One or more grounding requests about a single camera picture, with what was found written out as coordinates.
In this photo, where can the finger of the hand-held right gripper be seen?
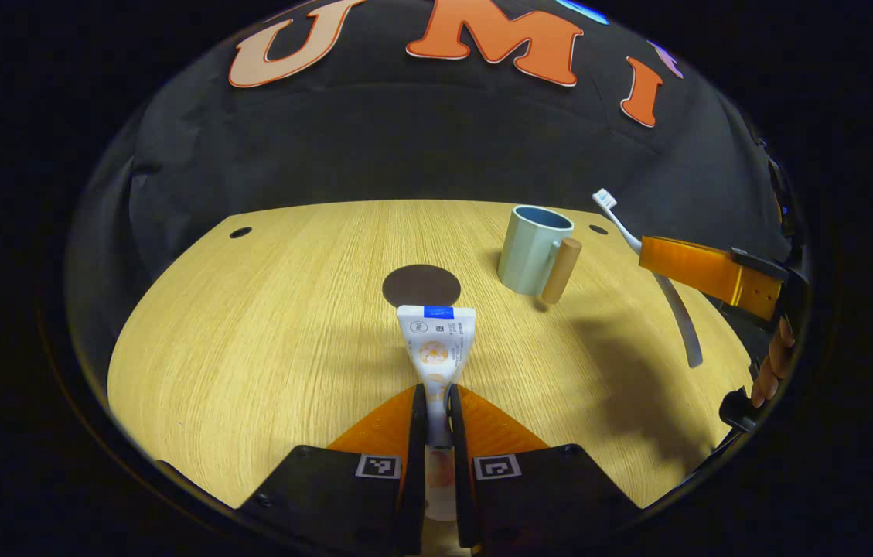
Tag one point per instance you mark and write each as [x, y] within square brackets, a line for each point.
[691, 267]

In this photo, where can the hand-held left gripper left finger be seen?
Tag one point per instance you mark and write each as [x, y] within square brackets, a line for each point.
[417, 433]

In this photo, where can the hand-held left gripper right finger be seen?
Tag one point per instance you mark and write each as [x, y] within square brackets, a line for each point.
[458, 433]

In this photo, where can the white toothbrush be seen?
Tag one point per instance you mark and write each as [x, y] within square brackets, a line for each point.
[683, 317]

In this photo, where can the white toothpaste tube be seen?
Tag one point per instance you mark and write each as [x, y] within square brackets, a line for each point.
[436, 348]

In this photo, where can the dark round coaster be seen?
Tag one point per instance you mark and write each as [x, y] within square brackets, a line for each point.
[421, 285]

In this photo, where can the black backdrop cloth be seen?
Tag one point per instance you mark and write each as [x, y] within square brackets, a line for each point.
[405, 155]

